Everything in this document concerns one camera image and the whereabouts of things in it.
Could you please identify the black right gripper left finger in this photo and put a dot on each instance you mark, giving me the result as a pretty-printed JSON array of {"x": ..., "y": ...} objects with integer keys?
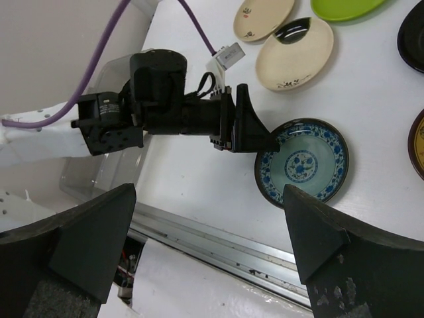
[{"x": 64, "y": 265}]

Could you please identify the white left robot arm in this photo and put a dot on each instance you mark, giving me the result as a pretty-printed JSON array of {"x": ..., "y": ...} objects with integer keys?
[{"x": 92, "y": 125}]

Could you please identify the cream plate black patch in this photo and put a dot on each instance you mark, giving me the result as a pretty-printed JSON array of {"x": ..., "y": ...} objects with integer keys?
[{"x": 294, "y": 54}]

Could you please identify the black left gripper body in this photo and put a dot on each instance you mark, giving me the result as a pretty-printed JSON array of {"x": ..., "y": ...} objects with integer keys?
[{"x": 162, "y": 107}]

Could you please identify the cream floral plate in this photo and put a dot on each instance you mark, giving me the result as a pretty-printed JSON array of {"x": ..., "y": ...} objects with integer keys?
[{"x": 257, "y": 19}]

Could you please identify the aluminium front rail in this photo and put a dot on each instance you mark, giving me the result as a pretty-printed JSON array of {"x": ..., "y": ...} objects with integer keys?
[{"x": 264, "y": 266}]

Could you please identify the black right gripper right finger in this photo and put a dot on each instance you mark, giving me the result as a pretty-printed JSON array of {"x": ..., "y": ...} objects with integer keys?
[{"x": 351, "y": 268}]

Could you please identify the blue white plate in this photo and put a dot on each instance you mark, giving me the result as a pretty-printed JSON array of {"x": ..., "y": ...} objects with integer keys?
[{"x": 313, "y": 156}]

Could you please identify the lime green plate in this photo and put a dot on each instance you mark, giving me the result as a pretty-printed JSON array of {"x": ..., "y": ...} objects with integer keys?
[{"x": 340, "y": 11}]

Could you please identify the glossy black plate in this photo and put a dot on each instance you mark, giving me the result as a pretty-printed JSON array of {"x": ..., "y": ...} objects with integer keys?
[{"x": 410, "y": 38}]

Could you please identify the clear plastic bin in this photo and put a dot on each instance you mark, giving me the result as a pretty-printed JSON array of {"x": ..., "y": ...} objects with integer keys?
[{"x": 88, "y": 177}]

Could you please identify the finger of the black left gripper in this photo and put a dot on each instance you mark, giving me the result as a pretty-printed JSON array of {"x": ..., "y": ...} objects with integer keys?
[{"x": 249, "y": 133}]

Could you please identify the white cover panel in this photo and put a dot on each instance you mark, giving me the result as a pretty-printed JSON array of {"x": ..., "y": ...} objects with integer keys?
[{"x": 171, "y": 284}]

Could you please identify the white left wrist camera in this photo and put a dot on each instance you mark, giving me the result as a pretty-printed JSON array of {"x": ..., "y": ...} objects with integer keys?
[{"x": 224, "y": 59}]

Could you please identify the yellow brown plate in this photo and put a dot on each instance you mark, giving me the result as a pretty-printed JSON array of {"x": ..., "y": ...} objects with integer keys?
[{"x": 415, "y": 144}]

